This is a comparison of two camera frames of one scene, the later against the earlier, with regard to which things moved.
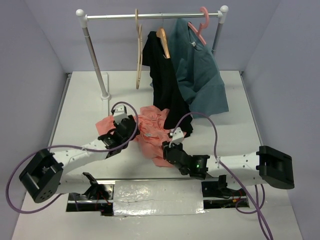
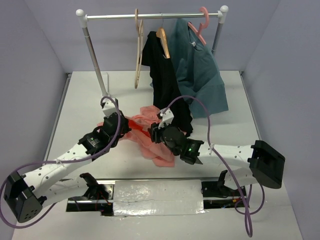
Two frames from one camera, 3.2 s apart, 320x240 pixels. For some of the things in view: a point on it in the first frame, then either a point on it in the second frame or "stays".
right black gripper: x=165 y=147 -> x=155 y=132
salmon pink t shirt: x=152 y=132 stays
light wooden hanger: x=139 y=49 stays
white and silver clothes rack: x=85 y=18 stays
